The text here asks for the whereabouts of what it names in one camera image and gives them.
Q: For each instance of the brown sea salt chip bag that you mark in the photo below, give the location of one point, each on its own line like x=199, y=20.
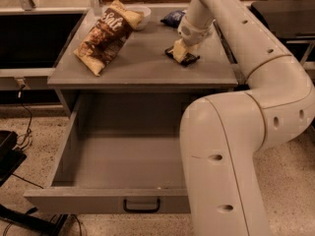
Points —
x=105, y=39

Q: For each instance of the black drawer handle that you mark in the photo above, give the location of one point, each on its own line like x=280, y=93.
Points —
x=141, y=207

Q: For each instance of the blue snack bag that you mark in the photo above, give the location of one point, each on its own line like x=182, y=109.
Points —
x=173, y=19

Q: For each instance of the grey cabinet with counter top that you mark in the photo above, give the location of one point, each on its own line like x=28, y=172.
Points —
x=141, y=64

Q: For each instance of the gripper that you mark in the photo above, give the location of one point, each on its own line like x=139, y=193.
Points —
x=191, y=32

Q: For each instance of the black rxbar chocolate bar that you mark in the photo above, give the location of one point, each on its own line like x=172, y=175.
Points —
x=188, y=59

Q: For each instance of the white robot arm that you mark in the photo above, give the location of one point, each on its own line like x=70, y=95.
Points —
x=220, y=133

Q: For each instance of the grey open top drawer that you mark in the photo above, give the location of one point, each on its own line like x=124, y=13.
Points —
x=116, y=147

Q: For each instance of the white bowl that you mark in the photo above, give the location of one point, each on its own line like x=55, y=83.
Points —
x=144, y=11

